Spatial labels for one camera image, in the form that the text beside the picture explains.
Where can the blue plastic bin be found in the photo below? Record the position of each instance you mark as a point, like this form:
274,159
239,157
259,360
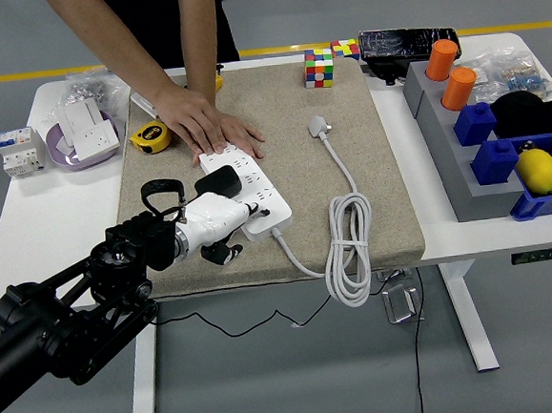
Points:
533,205

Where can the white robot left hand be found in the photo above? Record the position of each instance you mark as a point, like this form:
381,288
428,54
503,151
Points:
215,218

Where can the small colourful puzzle cube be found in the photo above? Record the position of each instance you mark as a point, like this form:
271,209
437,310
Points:
346,48

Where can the person's left forearm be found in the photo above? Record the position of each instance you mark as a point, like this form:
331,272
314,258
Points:
199,31

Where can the yellow tape measure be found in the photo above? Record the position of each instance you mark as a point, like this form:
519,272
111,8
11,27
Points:
150,136

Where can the white switch panel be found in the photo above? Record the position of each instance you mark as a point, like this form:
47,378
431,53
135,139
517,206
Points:
79,117

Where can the grey stepped peg base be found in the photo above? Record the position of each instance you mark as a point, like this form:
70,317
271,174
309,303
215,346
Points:
442,145

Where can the white power strip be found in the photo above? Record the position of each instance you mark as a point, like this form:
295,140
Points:
276,206

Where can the grey-brown table mat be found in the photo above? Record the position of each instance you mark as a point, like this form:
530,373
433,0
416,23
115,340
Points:
293,176

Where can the yellow lemon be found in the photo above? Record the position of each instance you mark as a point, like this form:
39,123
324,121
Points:
537,171

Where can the white table leg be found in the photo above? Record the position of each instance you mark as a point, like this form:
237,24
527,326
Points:
472,325
144,370

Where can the person's left hand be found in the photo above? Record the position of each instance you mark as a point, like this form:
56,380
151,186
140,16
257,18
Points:
243,135

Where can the person's right forearm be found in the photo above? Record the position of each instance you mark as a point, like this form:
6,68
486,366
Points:
105,38

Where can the clear bag of screws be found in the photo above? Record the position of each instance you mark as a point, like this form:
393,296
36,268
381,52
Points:
86,90

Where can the person's right hand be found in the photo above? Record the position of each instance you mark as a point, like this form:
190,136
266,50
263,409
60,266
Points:
186,113

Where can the clear acrylic stand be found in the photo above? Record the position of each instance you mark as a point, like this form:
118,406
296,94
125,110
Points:
389,275
400,302

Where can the table height control panel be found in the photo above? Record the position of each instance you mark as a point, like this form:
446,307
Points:
546,255

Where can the large colourful puzzle cube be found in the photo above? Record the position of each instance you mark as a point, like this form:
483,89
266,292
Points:
319,68

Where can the black film-wrapped box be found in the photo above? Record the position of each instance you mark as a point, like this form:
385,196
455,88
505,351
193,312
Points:
386,44

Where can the blue peg block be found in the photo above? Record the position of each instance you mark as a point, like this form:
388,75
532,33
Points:
474,124
494,163

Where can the white wall socket panel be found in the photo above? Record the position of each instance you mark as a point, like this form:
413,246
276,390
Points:
95,139

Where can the purple bowl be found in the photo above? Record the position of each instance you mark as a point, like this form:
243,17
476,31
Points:
61,160

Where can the white circuit breaker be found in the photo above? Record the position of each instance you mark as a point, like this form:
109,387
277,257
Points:
17,150

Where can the clear bag of parts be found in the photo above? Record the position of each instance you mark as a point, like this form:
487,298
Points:
508,73

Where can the small yellow object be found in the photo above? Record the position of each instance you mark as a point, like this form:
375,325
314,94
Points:
220,82

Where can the orange cylinder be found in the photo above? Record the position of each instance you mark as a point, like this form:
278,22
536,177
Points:
441,59
458,89

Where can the black power adapter plug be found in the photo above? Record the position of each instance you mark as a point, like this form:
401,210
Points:
219,182

